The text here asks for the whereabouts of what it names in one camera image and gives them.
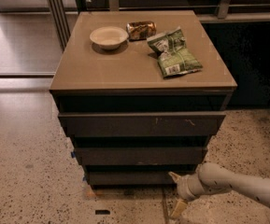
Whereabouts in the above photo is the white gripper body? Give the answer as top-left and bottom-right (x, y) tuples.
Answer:
(176, 174), (205, 202)

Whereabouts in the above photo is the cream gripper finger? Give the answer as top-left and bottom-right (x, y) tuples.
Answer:
(168, 172), (181, 183)
(169, 199), (188, 219)

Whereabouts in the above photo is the dark bottom drawer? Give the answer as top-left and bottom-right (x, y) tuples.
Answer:
(86, 172), (174, 186)

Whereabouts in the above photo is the dark drawer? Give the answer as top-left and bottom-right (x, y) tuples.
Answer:
(86, 172), (174, 186)
(58, 111), (225, 137)
(75, 147), (207, 165)

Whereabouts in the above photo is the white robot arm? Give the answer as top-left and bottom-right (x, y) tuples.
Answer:
(168, 162), (270, 218)

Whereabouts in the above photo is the dark middle drawer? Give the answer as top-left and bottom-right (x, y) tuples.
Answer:
(75, 147), (207, 165)

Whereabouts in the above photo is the brown drawer cabinet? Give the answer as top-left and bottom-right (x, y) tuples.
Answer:
(50, 11), (236, 177)

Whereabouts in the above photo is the dark top drawer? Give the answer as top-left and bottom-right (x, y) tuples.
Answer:
(58, 111), (225, 137)

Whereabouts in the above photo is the blue tape piece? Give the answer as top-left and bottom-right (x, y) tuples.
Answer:
(71, 151), (76, 158)

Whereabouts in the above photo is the green chip bag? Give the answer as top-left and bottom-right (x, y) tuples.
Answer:
(147, 27), (203, 78)

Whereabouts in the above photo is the crushed golden can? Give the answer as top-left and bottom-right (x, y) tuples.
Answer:
(126, 21), (156, 40)

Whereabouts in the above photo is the white bowl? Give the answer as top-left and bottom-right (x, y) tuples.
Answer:
(90, 26), (128, 50)

